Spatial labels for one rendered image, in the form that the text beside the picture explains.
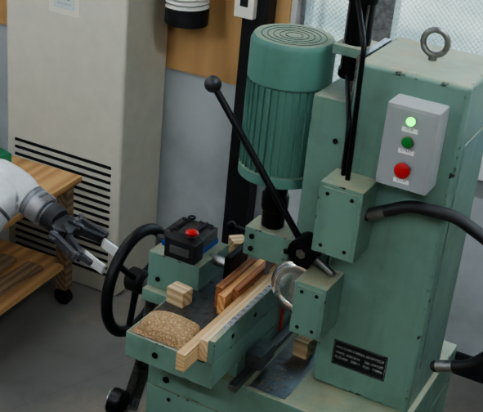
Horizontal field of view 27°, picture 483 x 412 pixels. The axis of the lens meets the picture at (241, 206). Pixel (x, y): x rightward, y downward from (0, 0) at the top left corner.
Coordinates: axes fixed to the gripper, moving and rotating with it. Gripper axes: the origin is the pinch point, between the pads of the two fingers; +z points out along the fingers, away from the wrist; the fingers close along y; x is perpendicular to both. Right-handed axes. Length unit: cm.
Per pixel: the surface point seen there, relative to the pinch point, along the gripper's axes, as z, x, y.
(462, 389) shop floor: 99, 46, 112
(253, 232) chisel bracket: 35, -44, -14
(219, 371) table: 49, -28, -39
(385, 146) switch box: 52, -86, -27
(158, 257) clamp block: 19.5, -26.5, -19.3
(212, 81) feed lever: 16, -76, -26
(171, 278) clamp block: 24.4, -24.0, -19.3
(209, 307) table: 37, -28, -24
